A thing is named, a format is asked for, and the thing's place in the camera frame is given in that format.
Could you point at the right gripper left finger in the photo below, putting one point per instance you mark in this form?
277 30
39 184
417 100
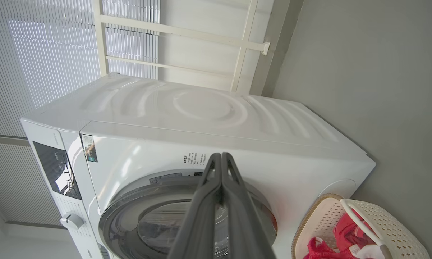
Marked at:
201 223

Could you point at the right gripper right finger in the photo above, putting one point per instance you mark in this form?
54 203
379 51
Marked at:
244 230

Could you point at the black-rimmed glass washer door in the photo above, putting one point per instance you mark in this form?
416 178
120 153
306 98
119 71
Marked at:
158 223

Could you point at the red and white garment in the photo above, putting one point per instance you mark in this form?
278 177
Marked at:
324 250

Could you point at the printed warning text label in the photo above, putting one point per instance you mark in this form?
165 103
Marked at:
193 159

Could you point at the white front-load washing machine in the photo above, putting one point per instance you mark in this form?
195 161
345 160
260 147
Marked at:
201 118

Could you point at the white control dial knob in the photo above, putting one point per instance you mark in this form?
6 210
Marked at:
71 221

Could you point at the cream perforated basket brown rim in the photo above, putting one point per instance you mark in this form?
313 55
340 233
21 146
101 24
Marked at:
392 226

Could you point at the black glossy display panel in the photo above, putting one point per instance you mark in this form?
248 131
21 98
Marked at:
58 171

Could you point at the grey warning sticker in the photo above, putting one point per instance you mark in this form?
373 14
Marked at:
165 178

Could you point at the round filter cover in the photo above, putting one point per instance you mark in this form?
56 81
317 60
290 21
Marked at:
338 189

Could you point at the dark product sticker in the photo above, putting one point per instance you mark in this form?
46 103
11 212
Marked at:
89 148

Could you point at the white window blinds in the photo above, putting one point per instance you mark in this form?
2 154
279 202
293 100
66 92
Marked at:
40 54

